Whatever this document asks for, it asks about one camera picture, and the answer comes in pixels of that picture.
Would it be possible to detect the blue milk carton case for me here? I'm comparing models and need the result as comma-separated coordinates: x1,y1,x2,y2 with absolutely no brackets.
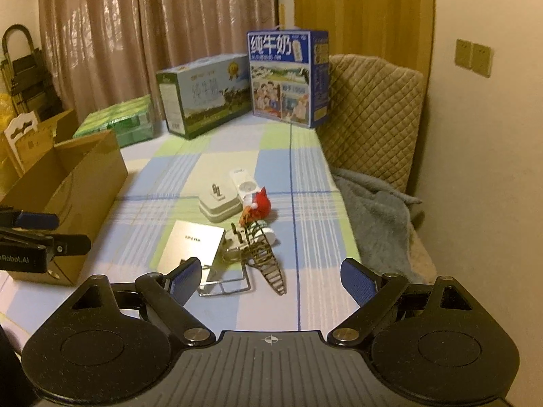
247,29,331,130

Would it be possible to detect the red cat toy figure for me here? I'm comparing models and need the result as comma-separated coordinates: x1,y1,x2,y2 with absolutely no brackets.
238,187,272,226

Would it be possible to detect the brown cardboard box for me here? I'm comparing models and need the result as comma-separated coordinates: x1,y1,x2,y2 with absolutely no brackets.
0,109,129,287

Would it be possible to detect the green lip salve jar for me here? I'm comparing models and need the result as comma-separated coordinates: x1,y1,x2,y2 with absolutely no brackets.
250,219,277,247

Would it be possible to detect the white power adapter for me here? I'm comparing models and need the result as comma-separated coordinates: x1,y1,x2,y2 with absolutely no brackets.
198,181,242,221

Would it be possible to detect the green milk carton case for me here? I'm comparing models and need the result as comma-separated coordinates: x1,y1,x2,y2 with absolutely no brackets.
155,54,252,140

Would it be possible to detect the yellow plastic bag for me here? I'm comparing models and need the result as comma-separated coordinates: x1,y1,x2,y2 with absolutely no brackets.
0,91,20,187

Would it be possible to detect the beige wall socket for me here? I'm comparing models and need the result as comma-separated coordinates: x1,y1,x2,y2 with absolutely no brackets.
472,43,493,78
455,39,473,69

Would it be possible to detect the pink curtain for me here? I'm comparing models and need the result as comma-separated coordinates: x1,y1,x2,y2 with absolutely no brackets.
38,0,281,123

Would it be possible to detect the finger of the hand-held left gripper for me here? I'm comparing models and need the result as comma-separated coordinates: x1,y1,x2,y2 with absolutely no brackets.
0,206,60,230
0,227,92,264

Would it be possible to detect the metal wire rack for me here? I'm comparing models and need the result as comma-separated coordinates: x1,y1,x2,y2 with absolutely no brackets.
197,258,253,296

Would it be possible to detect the white carved wooden board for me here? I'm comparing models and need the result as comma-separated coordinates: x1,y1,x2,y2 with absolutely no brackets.
3,112,41,174

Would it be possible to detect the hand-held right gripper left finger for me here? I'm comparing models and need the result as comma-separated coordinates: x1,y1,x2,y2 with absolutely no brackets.
51,257,217,347

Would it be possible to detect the green shrink-wrapped pack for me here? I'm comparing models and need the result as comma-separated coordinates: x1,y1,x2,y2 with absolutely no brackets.
72,94,155,148

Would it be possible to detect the wooden slatted model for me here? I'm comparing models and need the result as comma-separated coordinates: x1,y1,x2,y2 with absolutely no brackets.
231,220,288,295

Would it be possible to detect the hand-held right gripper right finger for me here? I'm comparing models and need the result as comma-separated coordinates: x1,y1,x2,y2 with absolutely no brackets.
326,258,488,345

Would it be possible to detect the grey fleece blanket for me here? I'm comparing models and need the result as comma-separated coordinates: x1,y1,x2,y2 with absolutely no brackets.
333,167,425,280

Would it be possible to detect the white plug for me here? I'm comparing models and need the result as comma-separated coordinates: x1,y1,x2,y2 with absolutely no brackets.
221,227,249,264

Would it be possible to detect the white remote control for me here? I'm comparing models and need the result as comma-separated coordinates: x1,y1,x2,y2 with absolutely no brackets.
229,169,260,204

